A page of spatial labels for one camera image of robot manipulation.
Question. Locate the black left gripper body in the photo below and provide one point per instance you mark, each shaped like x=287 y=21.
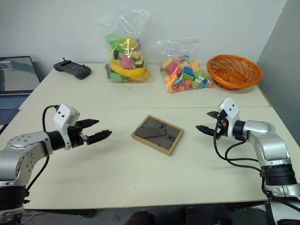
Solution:
x=75 y=137

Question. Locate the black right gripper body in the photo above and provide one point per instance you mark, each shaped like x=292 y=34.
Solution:
x=221 y=131

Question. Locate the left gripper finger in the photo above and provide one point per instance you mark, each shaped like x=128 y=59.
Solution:
x=99 y=136
x=88 y=123

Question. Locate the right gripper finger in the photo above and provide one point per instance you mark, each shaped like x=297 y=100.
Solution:
x=213 y=114
x=206 y=129

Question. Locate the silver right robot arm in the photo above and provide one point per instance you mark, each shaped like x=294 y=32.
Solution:
x=269 y=140

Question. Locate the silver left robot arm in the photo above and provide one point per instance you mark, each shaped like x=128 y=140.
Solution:
x=25 y=150

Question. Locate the laptop computer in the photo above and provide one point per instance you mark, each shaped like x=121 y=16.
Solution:
x=14 y=75

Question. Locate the orange wicker basket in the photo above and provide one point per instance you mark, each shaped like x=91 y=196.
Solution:
x=234 y=71

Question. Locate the clear bag of colourful bricks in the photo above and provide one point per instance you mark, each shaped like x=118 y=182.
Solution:
x=185 y=75

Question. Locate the black handheld controller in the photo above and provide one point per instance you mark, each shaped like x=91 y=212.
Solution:
x=71 y=68

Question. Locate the clear bag of foam toys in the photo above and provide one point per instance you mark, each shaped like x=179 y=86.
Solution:
x=127 y=63

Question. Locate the grey partition panel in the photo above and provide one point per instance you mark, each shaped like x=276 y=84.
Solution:
x=281 y=58

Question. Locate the dark rounded shape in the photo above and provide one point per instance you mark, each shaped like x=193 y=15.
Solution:
x=141 y=218

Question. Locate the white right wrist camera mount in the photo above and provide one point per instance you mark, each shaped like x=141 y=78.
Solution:
x=230 y=112

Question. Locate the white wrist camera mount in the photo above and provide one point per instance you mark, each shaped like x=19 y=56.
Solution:
x=63 y=119
x=230 y=112

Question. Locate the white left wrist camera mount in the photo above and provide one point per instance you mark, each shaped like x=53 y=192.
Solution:
x=63 y=119

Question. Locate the wooden picture frame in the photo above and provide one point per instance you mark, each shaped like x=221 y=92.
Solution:
x=157 y=135

